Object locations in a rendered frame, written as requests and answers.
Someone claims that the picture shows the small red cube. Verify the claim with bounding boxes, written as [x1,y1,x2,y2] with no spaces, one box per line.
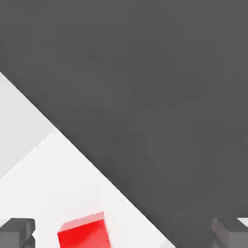
[57,211,111,248]

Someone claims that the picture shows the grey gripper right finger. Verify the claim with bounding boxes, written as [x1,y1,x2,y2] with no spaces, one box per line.
[212,217,248,248]

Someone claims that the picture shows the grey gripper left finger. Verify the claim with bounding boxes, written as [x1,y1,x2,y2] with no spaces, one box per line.
[0,217,36,248]

